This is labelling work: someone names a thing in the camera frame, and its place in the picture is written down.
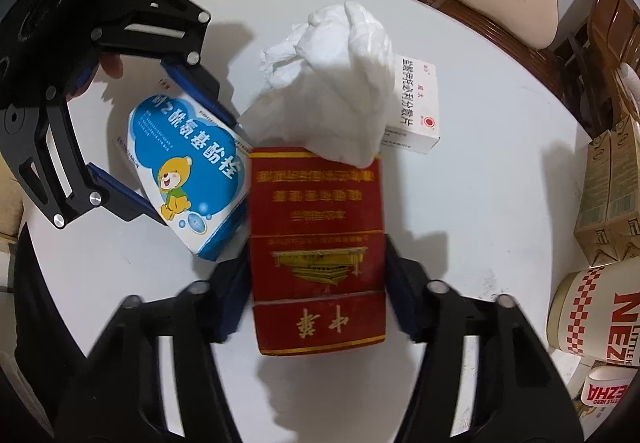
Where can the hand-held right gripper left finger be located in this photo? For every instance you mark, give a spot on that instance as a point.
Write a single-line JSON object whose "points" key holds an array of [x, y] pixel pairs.
{"points": [[235, 293]]}

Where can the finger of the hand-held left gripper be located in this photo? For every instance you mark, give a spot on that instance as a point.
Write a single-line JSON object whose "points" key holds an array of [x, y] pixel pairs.
{"points": [[125, 200], [200, 83]]}

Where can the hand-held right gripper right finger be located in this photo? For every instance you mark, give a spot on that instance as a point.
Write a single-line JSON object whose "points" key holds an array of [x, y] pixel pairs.
{"points": [[400, 288]]}

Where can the blue white medicine box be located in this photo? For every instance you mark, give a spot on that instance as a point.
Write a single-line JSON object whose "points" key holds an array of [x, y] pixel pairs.
{"points": [[190, 163]]}

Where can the red cigarette box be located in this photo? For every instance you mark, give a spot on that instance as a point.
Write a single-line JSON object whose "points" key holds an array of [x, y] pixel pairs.
{"points": [[315, 233]]}

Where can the white tissue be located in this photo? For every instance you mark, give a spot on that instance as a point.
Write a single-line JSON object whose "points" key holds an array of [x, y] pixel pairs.
{"points": [[340, 88]]}

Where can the person's left hand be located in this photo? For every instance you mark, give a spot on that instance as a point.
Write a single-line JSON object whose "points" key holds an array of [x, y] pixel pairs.
{"points": [[113, 65]]}

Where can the person's dark pants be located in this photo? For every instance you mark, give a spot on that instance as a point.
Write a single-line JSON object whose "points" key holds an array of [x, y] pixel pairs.
{"points": [[35, 298]]}

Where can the white red label medicine box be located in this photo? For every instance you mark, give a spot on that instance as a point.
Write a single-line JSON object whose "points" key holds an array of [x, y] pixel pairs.
{"points": [[415, 103]]}

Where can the cartoon print thermos bottle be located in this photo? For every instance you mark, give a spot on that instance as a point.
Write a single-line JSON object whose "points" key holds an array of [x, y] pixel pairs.
{"points": [[590, 313]]}

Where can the beige drink carton pack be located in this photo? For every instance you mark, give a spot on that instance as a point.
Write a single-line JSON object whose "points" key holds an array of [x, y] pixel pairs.
{"points": [[605, 193]]}

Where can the brown wooden armchair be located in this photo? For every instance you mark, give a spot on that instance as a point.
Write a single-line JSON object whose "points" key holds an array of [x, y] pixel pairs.
{"points": [[610, 23]]}

